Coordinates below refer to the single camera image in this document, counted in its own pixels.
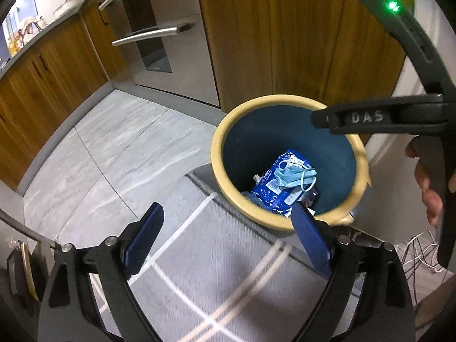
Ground grey kitchen countertop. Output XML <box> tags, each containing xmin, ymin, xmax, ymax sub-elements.
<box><xmin>0</xmin><ymin>0</ymin><xmax>119</xmax><ymax>80</ymax></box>

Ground white cables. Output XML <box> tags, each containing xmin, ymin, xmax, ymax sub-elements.
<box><xmin>398</xmin><ymin>229</ymin><xmax>447</xmax><ymax>293</ymax></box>

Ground blue printed packet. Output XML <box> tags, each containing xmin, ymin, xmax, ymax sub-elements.
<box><xmin>246</xmin><ymin>149</ymin><xmax>320</xmax><ymax>217</ymax></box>

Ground tall wooden cabinet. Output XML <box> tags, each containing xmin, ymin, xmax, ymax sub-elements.
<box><xmin>194</xmin><ymin>0</ymin><xmax>416</xmax><ymax>115</ymax></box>

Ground wooden cutting board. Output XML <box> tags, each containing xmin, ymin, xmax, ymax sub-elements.
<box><xmin>19</xmin><ymin>241</ymin><xmax>40</xmax><ymax>302</ymax></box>

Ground narrow wooden cabinet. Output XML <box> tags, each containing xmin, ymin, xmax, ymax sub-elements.
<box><xmin>79</xmin><ymin>0</ymin><xmax>135</xmax><ymax>87</ymax></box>

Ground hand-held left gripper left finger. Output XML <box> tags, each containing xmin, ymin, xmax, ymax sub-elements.
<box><xmin>37</xmin><ymin>201</ymin><xmax>165</xmax><ymax>342</ymax></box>

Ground person's right hand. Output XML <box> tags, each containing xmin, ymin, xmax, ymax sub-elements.
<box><xmin>405</xmin><ymin>137</ymin><xmax>445</xmax><ymax>227</ymax></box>

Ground stainless steel oven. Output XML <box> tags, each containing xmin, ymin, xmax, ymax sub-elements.
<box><xmin>97</xmin><ymin>0</ymin><xmax>222</xmax><ymax>108</ymax></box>

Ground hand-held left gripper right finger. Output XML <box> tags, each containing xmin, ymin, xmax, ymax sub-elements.
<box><xmin>291</xmin><ymin>201</ymin><xmax>416</xmax><ymax>342</ymax></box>

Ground blue face mask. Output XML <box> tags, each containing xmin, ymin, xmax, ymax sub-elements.
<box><xmin>273</xmin><ymin>160</ymin><xmax>319</xmax><ymax>192</ymax></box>

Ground grey checked floor mat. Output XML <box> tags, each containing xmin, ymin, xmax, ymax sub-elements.
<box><xmin>89</xmin><ymin>168</ymin><xmax>357</xmax><ymax>342</ymax></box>

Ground blue bin with yellow rim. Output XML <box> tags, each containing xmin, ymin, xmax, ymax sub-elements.
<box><xmin>211</xmin><ymin>94</ymin><xmax>373</xmax><ymax>236</ymax></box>

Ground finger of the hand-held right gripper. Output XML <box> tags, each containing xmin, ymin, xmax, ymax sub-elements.
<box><xmin>311</xmin><ymin>93</ymin><xmax>448</xmax><ymax>137</ymax></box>

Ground metal shelf rack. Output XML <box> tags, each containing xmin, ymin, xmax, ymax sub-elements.
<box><xmin>0</xmin><ymin>207</ymin><xmax>60</xmax><ymax>342</ymax></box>

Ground long wooden base cabinet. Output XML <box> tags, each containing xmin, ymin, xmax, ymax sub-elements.
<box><xmin>0</xmin><ymin>13</ymin><xmax>112</xmax><ymax>192</ymax></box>

